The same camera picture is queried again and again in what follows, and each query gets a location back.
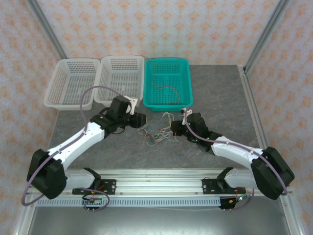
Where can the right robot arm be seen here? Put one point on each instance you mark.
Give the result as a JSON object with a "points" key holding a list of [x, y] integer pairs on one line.
{"points": [[234, 151]]}

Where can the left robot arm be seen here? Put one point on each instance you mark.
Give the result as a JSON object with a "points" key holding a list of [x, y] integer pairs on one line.
{"points": [[73, 144]]}

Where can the white perforated plastic basket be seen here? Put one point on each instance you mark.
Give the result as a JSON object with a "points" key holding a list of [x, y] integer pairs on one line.
{"points": [[117, 73], [71, 83]]}

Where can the teal perforated plastic basket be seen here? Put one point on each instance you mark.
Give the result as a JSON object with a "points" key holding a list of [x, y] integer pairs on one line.
{"points": [[176, 73]]}

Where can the small circuit board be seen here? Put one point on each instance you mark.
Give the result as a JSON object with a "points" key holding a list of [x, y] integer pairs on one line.
{"points": [[228, 204], [94, 202]]}

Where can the grey metal sheet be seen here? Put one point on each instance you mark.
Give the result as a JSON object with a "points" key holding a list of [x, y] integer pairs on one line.
{"points": [[159, 220]]}

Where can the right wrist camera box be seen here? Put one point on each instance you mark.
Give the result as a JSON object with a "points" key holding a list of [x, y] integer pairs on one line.
{"points": [[183, 112]]}

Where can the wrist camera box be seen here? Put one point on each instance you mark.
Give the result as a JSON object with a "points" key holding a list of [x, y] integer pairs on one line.
{"points": [[134, 104], [183, 112]]}

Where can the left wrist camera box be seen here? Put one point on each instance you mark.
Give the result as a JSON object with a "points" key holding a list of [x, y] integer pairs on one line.
{"points": [[134, 104]]}

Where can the aluminium mounting rail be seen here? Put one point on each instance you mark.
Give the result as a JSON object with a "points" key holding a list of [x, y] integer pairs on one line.
{"points": [[159, 183]]}

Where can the aluminium table edge rail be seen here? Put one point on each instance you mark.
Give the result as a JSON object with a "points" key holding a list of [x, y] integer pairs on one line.
{"points": [[252, 102]]}

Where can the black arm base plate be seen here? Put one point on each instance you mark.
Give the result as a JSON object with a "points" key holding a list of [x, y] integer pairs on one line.
{"points": [[209, 186], [107, 186]]}

